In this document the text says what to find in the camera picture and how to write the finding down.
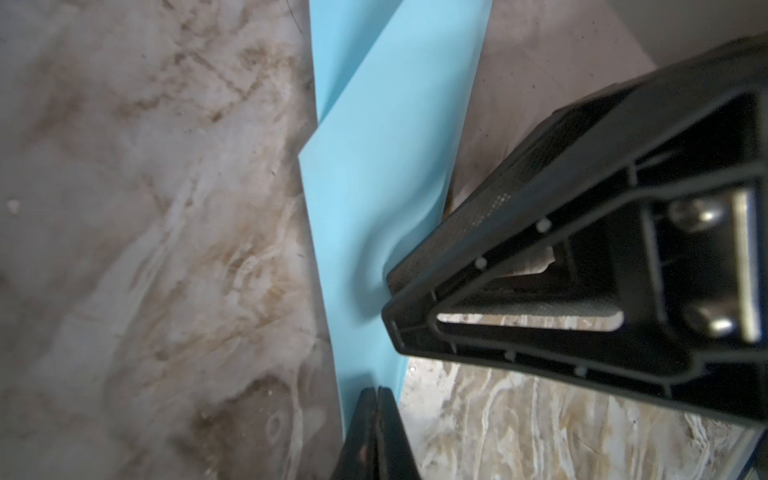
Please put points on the light blue paper sheet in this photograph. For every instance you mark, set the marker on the light blue paper sheet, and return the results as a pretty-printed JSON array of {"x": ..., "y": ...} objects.
[{"x": 392, "y": 83}]

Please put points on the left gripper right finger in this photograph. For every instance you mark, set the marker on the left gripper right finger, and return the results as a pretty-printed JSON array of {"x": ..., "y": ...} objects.
[{"x": 395, "y": 457}]

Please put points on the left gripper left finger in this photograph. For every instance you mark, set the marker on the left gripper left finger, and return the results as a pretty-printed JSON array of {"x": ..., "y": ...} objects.
[{"x": 358, "y": 456}]

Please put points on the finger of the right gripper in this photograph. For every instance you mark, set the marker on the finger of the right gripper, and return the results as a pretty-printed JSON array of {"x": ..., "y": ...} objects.
[{"x": 621, "y": 246}]

